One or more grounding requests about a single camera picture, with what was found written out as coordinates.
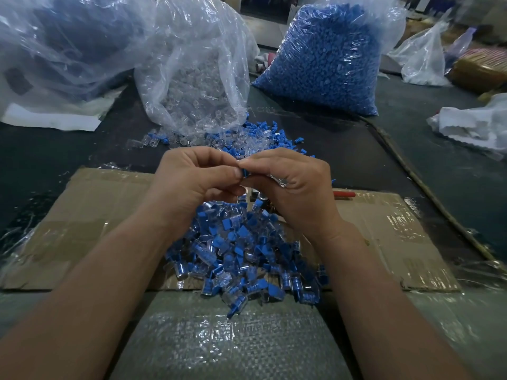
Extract person's right hand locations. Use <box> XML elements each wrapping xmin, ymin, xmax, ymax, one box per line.
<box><xmin>238</xmin><ymin>148</ymin><xmax>344</xmax><ymax>240</ymax></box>

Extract person's left hand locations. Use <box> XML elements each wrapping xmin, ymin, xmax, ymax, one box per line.
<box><xmin>140</xmin><ymin>146</ymin><xmax>247</xmax><ymax>239</ymax></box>

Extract person's right forearm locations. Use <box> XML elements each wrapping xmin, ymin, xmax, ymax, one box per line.
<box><xmin>313</xmin><ymin>221</ymin><xmax>474</xmax><ymax>380</ymax></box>

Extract person's left forearm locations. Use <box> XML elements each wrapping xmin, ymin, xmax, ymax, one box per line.
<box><xmin>0</xmin><ymin>210</ymin><xmax>180</xmax><ymax>380</ymax></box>

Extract pile of loose seal parts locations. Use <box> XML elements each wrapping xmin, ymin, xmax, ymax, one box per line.
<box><xmin>127</xmin><ymin>114</ymin><xmax>317</xmax><ymax>160</ymax></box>

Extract pile of assembled blue seals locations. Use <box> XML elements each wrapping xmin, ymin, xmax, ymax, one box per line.
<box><xmin>164</xmin><ymin>194</ymin><xmax>330</xmax><ymax>319</ymax></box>

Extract clear bag of clear housings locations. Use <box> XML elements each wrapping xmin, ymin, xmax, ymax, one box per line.
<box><xmin>134</xmin><ymin>0</ymin><xmax>260</xmax><ymax>137</ymax></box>

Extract clear bag of blue inserts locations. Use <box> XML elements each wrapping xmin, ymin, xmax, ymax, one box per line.
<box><xmin>251</xmin><ymin>0</ymin><xmax>407</xmax><ymax>117</ymax></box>

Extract flattened brown cardboard sheet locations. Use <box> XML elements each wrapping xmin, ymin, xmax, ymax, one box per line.
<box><xmin>0</xmin><ymin>167</ymin><xmax>462</xmax><ymax>293</ymax></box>

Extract thin wooden stick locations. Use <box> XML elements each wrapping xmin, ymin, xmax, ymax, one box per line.
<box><xmin>358</xmin><ymin>114</ymin><xmax>498</xmax><ymax>262</ymax></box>

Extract white paper sheet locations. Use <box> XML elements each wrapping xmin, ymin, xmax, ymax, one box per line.
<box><xmin>0</xmin><ymin>85</ymin><xmax>127</xmax><ymax>132</ymax></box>

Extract large crumpled clear plastic bag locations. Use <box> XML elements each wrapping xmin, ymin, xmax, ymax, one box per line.
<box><xmin>0</xmin><ymin>0</ymin><xmax>160</xmax><ymax>115</ymax></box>

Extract translucent white plastic bag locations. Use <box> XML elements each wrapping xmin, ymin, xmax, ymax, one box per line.
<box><xmin>387</xmin><ymin>20</ymin><xmax>453</xmax><ymax>87</ymax></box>

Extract crumpled white plastic bag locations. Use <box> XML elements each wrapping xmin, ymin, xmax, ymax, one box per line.
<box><xmin>426</xmin><ymin>93</ymin><xmax>507</xmax><ymax>155</ymax></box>

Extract small clear plastic bag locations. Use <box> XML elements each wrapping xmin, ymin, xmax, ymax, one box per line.
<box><xmin>444</xmin><ymin>27</ymin><xmax>478</xmax><ymax>70</ymax></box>

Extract clear plastic film sheet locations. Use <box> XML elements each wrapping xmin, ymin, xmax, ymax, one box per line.
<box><xmin>404</xmin><ymin>260</ymin><xmax>507</xmax><ymax>380</ymax></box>

